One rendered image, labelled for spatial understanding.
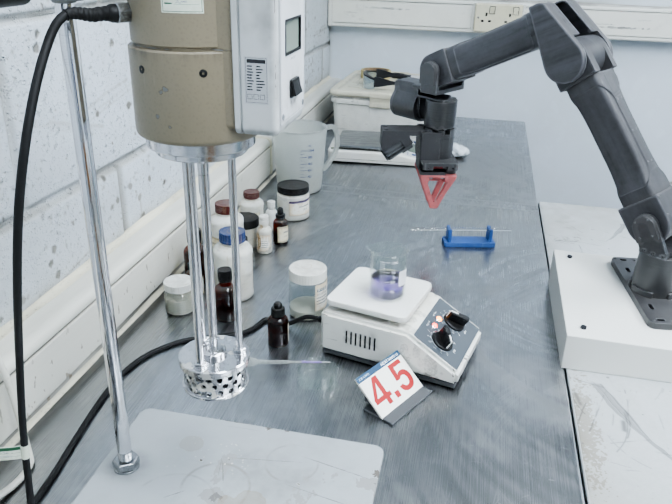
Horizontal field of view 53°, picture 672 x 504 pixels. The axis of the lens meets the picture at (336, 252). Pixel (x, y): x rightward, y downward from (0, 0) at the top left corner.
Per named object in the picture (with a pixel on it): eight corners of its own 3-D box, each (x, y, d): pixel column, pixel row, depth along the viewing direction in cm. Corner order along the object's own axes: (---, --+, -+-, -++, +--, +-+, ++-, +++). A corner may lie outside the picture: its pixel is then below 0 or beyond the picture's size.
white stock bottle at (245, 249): (249, 304, 109) (246, 239, 104) (210, 301, 110) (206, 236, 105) (257, 286, 115) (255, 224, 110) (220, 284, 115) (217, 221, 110)
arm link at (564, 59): (411, 59, 118) (566, -10, 94) (443, 53, 123) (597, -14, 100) (430, 127, 119) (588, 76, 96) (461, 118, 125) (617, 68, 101)
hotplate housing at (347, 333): (480, 344, 100) (486, 297, 96) (455, 392, 89) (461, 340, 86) (343, 310, 108) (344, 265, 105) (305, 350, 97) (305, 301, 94)
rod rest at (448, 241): (490, 241, 135) (493, 224, 133) (495, 248, 132) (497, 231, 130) (441, 240, 135) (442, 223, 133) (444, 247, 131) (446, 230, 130)
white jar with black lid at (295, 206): (270, 216, 144) (270, 184, 141) (293, 208, 149) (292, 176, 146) (293, 224, 140) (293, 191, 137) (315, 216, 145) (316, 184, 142)
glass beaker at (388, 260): (408, 290, 97) (412, 238, 93) (403, 308, 92) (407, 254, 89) (366, 285, 98) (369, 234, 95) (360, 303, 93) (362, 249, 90)
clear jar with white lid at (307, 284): (283, 319, 105) (282, 272, 102) (295, 301, 110) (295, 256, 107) (320, 325, 104) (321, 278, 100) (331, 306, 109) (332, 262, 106)
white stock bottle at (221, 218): (239, 249, 128) (237, 195, 124) (249, 262, 123) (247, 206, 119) (208, 254, 126) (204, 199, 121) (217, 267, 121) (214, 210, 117)
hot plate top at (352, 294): (433, 287, 99) (434, 282, 98) (405, 325, 89) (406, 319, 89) (358, 270, 103) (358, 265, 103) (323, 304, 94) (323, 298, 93)
